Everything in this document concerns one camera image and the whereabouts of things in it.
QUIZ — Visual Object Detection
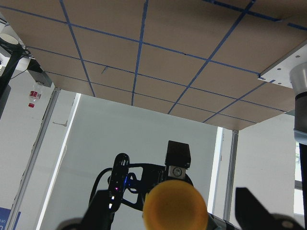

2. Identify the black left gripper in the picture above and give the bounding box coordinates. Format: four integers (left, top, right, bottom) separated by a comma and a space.
81, 140, 191, 230

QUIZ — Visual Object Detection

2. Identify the yellow push button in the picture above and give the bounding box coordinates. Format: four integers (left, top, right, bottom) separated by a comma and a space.
142, 180, 209, 230

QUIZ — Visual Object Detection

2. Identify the plastic water bottle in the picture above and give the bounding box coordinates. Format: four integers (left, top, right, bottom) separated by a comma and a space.
28, 81, 43, 108

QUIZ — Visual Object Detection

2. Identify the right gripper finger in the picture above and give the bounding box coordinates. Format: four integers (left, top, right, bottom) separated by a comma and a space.
235, 187, 304, 230

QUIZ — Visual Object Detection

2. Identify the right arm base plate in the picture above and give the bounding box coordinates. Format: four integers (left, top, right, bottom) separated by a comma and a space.
258, 40, 307, 89

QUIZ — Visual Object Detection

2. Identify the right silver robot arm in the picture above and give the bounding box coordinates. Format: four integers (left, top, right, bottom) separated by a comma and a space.
235, 62, 307, 230

